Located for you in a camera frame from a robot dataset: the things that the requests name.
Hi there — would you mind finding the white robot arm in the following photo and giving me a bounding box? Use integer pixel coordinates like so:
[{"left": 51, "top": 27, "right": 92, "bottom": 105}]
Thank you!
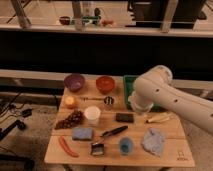
[{"left": 129, "top": 65, "right": 213, "bottom": 135}]

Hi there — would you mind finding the red bowl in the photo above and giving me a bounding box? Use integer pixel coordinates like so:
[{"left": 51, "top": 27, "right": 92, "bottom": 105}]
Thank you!
[{"left": 96, "top": 76, "right": 115, "bottom": 94}]

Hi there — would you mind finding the green plastic tray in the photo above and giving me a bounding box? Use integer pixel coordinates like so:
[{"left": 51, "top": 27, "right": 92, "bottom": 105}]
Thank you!
[{"left": 123, "top": 75, "right": 164, "bottom": 112}]

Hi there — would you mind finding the white plastic cup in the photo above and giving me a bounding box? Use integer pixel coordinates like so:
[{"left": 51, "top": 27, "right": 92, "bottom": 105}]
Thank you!
[{"left": 84, "top": 106, "right": 101, "bottom": 126}]

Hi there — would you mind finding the purple bowl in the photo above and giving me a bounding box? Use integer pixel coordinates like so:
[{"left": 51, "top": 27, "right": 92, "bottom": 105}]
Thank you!
[{"left": 64, "top": 73, "right": 85, "bottom": 92}]

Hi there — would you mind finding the peach fruit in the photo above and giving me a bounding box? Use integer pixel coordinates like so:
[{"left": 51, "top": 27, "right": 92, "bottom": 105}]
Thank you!
[{"left": 65, "top": 96, "right": 77, "bottom": 109}]

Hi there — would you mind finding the bunch of dark grapes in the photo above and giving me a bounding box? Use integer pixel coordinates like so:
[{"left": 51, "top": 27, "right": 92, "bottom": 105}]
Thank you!
[{"left": 55, "top": 110, "right": 83, "bottom": 130}]

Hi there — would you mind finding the wooden table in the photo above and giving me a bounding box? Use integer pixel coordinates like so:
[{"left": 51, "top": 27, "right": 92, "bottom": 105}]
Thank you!
[{"left": 45, "top": 79, "right": 195, "bottom": 167}]

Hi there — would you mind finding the blue sponge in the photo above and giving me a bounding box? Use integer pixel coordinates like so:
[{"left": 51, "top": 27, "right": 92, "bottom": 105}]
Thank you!
[{"left": 72, "top": 127, "right": 93, "bottom": 140}]

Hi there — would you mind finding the banana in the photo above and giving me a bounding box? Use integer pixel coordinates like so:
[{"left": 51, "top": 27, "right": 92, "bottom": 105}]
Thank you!
[{"left": 146, "top": 113, "right": 171, "bottom": 123}]

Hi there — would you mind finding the blue plastic cup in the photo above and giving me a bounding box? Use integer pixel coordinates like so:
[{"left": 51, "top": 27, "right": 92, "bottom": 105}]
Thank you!
[{"left": 119, "top": 137, "right": 134, "bottom": 155}]

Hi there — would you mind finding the blue crumpled cloth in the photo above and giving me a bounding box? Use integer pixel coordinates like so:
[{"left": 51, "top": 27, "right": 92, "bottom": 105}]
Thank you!
[{"left": 141, "top": 128, "right": 165, "bottom": 157}]

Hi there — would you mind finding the red chili pepper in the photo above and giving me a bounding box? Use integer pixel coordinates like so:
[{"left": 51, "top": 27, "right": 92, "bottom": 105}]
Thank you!
[{"left": 58, "top": 136, "right": 79, "bottom": 158}]

